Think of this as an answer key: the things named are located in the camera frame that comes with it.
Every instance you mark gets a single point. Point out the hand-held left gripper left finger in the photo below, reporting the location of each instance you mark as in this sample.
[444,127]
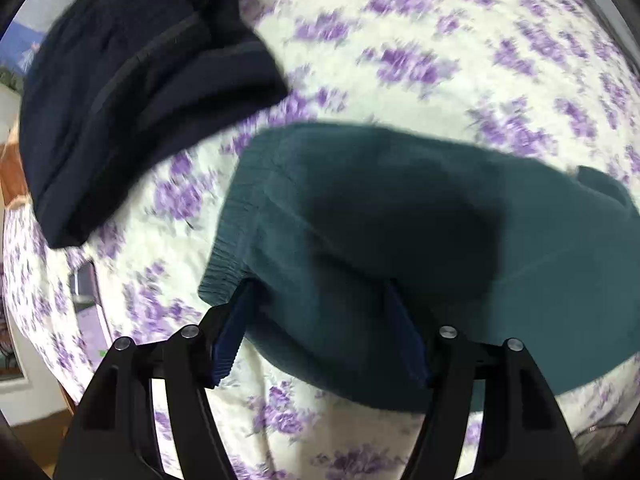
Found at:
[230,340]

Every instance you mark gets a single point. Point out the blue wall poster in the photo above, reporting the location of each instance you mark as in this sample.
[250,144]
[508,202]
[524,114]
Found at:
[20,47]

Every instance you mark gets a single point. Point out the dark green sweatshirt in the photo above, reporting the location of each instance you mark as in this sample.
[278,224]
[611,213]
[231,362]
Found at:
[400,240]

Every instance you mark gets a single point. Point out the black smartphone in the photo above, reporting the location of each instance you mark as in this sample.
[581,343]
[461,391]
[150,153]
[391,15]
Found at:
[86,287]

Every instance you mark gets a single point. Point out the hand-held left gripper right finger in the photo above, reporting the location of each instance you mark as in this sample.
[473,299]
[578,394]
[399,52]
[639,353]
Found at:
[407,345]

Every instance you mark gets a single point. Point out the navy folded pants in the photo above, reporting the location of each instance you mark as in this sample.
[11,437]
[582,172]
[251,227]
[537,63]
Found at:
[125,90]

